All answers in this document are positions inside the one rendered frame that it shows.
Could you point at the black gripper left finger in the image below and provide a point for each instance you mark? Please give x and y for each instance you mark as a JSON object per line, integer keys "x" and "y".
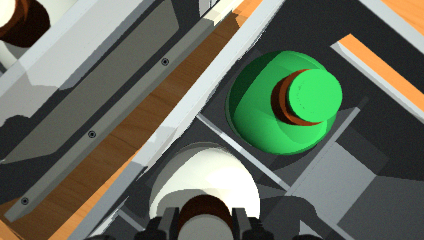
{"x": 159, "y": 228}

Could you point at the dark grey plastic crate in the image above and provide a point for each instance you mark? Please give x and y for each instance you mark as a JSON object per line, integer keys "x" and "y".
{"x": 75, "y": 73}
{"x": 368, "y": 185}

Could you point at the white bottle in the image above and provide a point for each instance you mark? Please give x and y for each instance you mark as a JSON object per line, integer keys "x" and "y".
{"x": 205, "y": 180}
{"x": 23, "y": 22}

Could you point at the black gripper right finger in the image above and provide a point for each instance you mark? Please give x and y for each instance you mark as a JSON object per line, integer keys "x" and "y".
{"x": 250, "y": 228}

